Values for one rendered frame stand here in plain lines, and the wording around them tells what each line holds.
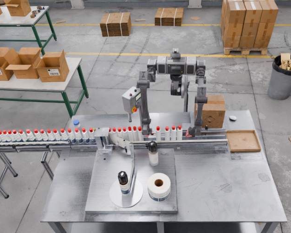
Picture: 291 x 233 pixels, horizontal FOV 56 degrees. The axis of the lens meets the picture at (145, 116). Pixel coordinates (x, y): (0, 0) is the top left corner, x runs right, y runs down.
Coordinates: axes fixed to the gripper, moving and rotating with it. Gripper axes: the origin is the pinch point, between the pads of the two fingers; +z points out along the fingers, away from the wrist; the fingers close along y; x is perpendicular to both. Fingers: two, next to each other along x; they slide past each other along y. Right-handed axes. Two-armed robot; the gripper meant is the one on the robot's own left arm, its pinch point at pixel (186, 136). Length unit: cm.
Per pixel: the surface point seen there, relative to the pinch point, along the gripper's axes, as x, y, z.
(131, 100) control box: -73, 1, -6
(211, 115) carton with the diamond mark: 13.4, -18.7, -25.5
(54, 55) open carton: -144, -150, 109
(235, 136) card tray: 47, -8, -26
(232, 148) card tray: 42.1, 8.7, -21.9
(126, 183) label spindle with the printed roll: -49, 61, 28
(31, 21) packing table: -205, -316, 192
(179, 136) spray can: -7.1, 2.1, 2.7
